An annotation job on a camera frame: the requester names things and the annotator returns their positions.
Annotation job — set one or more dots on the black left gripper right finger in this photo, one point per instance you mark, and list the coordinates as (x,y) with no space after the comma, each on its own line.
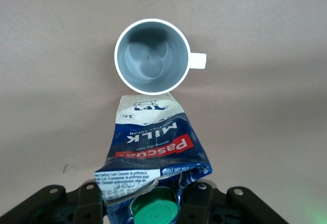
(230,208)

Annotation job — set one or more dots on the blue white milk carton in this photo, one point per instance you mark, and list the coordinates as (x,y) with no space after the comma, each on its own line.
(153,137)

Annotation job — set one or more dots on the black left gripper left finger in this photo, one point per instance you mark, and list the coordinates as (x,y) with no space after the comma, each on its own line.
(51,206)

